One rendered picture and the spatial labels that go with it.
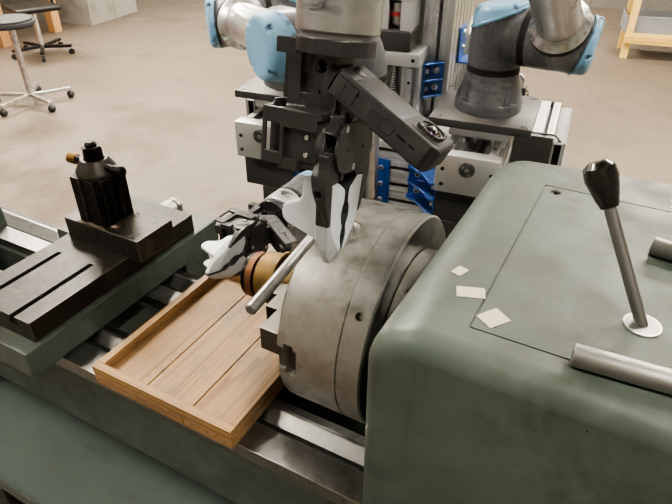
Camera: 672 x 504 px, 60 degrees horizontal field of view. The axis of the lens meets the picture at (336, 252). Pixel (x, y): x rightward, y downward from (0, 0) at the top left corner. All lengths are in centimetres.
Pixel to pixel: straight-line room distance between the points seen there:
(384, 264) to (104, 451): 92
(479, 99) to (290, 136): 86
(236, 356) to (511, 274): 59
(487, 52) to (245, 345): 78
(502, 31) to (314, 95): 83
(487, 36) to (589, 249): 69
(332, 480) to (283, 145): 56
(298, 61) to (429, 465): 44
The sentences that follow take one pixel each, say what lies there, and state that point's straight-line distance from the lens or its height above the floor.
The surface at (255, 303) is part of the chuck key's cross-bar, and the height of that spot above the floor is 129.
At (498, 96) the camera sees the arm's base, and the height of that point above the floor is 121.
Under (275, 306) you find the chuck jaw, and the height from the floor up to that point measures 110.
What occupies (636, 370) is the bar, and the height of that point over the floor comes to 127.
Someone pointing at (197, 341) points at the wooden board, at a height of 88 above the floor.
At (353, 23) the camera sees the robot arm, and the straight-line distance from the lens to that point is 51.
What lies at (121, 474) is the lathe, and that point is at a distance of 142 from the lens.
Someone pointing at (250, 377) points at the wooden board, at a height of 89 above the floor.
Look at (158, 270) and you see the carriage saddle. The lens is 132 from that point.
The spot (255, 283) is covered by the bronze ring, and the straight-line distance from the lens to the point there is 92.
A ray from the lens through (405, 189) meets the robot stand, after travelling 149.
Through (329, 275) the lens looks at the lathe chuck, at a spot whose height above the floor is 120.
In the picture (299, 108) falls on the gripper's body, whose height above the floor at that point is 145.
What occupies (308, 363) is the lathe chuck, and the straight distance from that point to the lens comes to 77.
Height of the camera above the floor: 164
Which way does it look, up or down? 34 degrees down
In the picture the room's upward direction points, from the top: straight up
